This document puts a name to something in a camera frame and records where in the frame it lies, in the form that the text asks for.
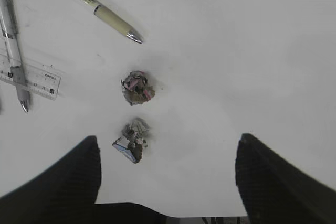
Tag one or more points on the paper ball pink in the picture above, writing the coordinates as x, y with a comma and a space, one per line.
136, 89

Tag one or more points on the clear plastic ruler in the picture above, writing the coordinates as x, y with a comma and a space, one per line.
38, 80

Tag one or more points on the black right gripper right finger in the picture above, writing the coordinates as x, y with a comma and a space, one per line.
274, 191

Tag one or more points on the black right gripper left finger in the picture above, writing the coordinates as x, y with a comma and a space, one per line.
64, 193

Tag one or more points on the white beige click pen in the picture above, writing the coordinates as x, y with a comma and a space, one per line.
112, 19

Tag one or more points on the paper ball blue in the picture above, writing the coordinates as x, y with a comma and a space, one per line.
132, 141

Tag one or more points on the grey white click pen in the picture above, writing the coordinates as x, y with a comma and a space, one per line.
9, 32

